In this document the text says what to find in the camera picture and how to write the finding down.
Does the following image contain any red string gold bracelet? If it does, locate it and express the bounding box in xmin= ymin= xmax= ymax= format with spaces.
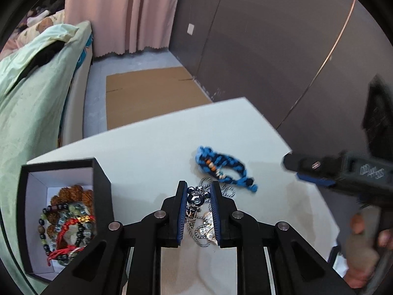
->
xmin=46 ymin=215 xmax=97 ymax=267

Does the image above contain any dark and green bead bracelet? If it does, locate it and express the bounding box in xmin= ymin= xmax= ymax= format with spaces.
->
xmin=37 ymin=202 xmax=95 ymax=265

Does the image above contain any silver ball chain necklace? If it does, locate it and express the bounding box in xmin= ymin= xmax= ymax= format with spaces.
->
xmin=184 ymin=176 xmax=237 ymax=249

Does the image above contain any black jewelry box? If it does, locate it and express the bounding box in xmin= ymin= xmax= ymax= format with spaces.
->
xmin=17 ymin=158 xmax=114 ymax=283

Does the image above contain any person's right hand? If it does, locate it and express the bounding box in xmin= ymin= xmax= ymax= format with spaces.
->
xmin=344 ymin=212 xmax=392 ymax=294

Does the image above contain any white table board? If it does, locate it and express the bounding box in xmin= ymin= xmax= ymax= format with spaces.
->
xmin=35 ymin=98 xmax=339 ymax=258

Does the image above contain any flat brown cardboard sheet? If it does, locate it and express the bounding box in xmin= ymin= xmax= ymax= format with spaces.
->
xmin=106 ymin=67 xmax=211 ymax=130

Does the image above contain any pale green duvet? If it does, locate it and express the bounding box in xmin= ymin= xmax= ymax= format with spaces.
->
xmin=1 ymin=24 xmax=79 ymax=99

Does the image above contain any black garment on bed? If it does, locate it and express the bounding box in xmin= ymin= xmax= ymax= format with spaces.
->
xmin=5 ymin=40 xmax=65 ymax=95

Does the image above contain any pink curtain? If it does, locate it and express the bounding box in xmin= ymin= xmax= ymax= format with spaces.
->
xmin=65 ymin=0 xmax=178 ymax=57

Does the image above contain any bear print pillow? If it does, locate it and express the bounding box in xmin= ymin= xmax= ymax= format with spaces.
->
xmin=16 ymin=9 xmax=65 ymax=48

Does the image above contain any brown rudraksha bead bracelet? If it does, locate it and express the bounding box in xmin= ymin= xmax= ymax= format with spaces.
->
xmin=45 ymin=184 xmax=95 ymax=237

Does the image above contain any blue braided cord bracelet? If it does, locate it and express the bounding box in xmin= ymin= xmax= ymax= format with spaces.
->
xmin=195 ymin=146 xmax=259 ymax=193

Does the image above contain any white wall socket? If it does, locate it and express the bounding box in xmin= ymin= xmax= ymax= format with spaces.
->
xmin=186 ymin=23 xmax=195 ymax=36

